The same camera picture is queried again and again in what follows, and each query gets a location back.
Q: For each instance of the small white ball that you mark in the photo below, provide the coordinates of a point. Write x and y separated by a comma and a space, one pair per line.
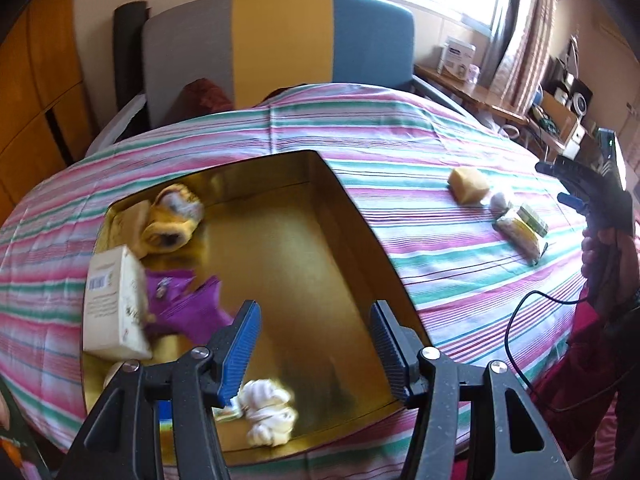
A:
500, 202

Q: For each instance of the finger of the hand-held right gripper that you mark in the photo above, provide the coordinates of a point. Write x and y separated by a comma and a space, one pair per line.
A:
557, 169
572, 201

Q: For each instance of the gold metal tin box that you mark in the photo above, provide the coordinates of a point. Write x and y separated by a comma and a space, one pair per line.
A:
300, 270

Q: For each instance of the wooden desk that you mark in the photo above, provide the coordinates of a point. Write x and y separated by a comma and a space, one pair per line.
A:
480, 92

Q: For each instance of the yellow plush toy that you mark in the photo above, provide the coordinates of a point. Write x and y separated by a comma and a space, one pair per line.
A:
167, 225

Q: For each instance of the yellow sponge block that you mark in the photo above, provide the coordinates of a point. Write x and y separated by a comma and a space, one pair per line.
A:
467, 185

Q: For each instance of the patterned window curtain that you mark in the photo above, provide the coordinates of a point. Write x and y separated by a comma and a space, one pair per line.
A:
525, 35

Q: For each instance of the clear noodle packet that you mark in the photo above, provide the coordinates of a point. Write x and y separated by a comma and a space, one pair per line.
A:
522, 235

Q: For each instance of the black speaker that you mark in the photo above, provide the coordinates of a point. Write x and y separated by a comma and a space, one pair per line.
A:
575, 92

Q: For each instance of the white carton box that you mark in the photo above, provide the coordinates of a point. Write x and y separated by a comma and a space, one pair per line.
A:
455, 57

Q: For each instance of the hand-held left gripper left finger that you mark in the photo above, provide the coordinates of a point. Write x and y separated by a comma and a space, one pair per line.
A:
240, 355

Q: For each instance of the purple snack packet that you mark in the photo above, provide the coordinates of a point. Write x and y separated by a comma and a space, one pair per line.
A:
190, 310

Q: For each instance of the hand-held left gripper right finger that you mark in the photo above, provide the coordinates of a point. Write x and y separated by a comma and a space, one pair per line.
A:
387, 355

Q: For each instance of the white knotted cloth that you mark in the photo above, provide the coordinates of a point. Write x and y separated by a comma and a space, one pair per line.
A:
265, 410

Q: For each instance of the person's right forearm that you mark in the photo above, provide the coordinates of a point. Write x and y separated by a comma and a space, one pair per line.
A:
580, 350

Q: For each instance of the brown cardboard box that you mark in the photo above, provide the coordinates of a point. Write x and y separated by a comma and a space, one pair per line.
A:
560, 115

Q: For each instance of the wooden wardrobe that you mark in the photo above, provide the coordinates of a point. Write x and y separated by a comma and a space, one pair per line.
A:
45, 85

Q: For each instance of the grey yellow blue chair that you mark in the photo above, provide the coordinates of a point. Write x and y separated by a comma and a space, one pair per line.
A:
280, 45

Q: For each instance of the person's right hand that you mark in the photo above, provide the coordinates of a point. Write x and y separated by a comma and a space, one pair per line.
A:
590, 255

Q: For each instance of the pale green carton box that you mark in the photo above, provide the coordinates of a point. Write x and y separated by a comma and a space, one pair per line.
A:
112, 305

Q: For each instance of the maroon cushion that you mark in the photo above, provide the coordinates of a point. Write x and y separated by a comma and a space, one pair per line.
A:
205, 97

